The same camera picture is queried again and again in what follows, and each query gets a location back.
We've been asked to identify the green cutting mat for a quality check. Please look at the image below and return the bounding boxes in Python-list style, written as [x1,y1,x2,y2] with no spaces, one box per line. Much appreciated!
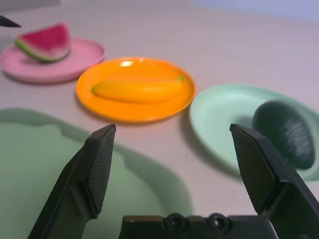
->
[0,108,194,239]

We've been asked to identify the yellow plate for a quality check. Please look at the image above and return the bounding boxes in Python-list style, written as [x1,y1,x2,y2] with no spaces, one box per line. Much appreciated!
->
[76,57,197,124]

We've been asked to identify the mint green plate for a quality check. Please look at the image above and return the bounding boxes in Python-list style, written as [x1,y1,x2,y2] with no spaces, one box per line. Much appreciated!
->
[188,84,319,182]

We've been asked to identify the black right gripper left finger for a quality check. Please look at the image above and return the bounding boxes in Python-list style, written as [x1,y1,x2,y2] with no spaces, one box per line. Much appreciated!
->
[27,123,117,239]

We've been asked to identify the yellow banana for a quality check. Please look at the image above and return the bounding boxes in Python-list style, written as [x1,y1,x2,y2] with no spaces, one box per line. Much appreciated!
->
[91,74,185,103]

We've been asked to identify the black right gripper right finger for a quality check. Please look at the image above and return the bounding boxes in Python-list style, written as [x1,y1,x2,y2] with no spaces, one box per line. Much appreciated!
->
[229,123,319,239]

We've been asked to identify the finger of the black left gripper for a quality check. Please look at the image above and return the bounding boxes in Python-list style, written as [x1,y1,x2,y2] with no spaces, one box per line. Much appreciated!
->
[0,14,22,28]

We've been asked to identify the pink plate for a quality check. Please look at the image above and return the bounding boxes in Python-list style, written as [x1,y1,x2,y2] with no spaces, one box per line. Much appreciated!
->
[0,37,106,84]

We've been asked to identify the watermelon slice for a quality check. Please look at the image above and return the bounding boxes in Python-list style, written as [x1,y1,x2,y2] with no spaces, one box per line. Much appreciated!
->
[13,21,72,63]

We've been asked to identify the dark green avocado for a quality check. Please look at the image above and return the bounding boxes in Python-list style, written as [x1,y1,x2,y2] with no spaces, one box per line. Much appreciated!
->
[252,99,315,170]

